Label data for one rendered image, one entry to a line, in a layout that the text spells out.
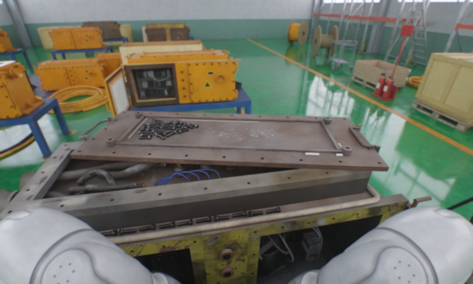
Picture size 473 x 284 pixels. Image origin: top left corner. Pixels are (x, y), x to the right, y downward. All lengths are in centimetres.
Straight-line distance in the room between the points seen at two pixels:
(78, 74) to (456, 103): 820
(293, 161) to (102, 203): 69
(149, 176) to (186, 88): 241
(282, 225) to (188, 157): 44
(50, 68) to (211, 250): 672
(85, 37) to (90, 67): 289
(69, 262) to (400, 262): 47
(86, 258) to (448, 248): 58
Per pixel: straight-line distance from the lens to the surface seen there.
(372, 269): 43
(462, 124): 569
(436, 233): 55
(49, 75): 732
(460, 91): 574
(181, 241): 85
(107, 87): 279
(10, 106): 402
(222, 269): 101
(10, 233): 58
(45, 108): 433
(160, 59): 340
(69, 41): 988
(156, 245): 86
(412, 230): 53
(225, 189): 81
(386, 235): 50
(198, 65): 329
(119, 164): 117
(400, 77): 738
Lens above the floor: 189
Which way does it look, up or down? 30 degrees down
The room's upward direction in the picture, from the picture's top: straight up
